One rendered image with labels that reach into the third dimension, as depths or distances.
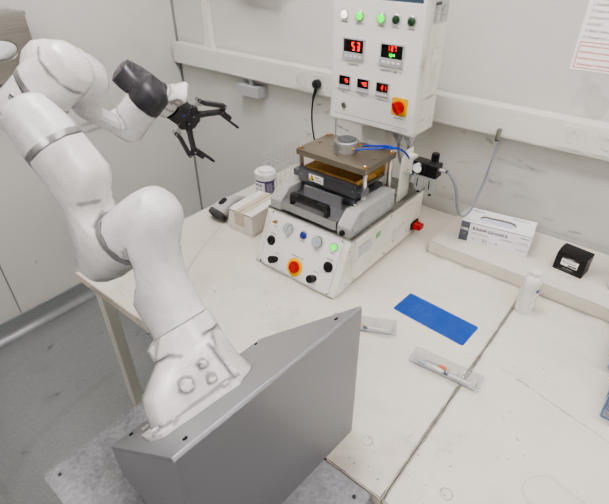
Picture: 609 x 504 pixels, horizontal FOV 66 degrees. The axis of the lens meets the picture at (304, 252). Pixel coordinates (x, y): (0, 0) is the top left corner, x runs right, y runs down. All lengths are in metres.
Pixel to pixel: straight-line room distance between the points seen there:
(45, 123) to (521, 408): 1.17
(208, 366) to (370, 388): 0.51
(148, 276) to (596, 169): 1.41
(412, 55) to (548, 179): 0.66
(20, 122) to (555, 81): 1.46
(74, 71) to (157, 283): 0.41
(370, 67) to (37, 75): 0.96
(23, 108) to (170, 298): 0.40
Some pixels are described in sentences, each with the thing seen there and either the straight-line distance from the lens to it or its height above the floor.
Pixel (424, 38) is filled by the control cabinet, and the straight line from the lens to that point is 1.49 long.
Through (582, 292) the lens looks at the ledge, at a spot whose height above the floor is 0.80.
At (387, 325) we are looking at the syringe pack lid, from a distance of 1.36.
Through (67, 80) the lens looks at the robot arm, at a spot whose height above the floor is 1.47.
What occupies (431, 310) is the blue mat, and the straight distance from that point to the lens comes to 1.47.
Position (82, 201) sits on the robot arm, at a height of 1.30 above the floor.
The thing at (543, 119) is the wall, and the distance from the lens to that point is 1.71.
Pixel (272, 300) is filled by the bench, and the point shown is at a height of 0.75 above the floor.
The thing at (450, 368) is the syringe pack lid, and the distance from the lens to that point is 1.28.
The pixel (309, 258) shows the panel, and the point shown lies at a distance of 1.49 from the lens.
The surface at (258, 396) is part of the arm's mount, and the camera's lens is 0.74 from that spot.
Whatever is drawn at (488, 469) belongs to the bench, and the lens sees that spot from 1.16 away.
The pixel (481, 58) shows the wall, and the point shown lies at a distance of 1.79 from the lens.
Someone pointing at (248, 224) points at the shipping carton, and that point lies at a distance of 1.73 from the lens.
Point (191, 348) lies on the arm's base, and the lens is 0.86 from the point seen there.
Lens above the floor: 1.70
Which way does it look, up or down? 35 degrees down
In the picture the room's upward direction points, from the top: straight up
